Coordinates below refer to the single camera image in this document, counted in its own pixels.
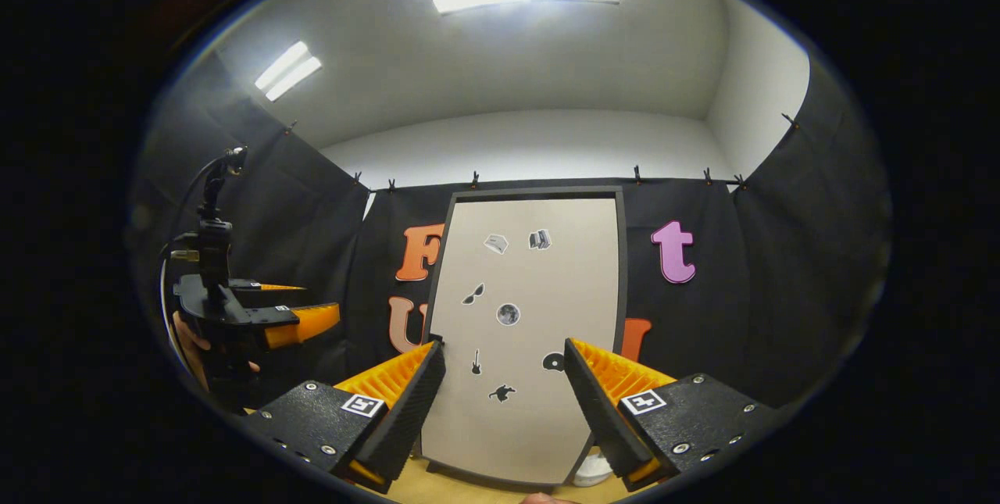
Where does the beige cabinet door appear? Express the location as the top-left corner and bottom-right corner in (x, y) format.
(422, 198), (620, 485)

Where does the dark grey cabinet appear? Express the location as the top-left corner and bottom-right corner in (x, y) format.
(420, 186), (630, 489)

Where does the black cable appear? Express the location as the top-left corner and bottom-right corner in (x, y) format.
(160, 156), (235, 317)

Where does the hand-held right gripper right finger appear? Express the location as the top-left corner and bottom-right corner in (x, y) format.
(562, 338), (786, 493)

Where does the row of black clips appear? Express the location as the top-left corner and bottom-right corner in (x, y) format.
(285, 113), (802, 194)

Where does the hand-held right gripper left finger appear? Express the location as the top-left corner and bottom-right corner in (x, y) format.
(241, 340), (448, 493)

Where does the white lidded jar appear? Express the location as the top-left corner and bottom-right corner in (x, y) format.
(573, 453), (615, 488)

